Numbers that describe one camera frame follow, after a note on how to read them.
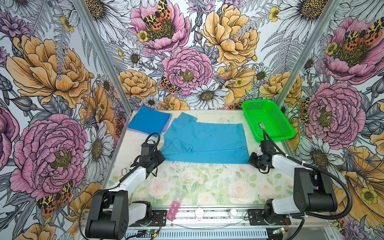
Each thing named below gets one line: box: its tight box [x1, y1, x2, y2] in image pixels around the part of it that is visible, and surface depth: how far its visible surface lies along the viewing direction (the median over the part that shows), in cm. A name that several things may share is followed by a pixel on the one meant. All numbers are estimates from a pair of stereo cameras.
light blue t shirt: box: [160, 112, 250, 164], surface depth 107 cm
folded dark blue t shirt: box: [127, 106, 171, 137], surface depth 114 cm
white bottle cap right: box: [229, 208, 238, 219], surface depth 73 cm
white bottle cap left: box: [194, 207, 205, 221], surface depth 71 cm
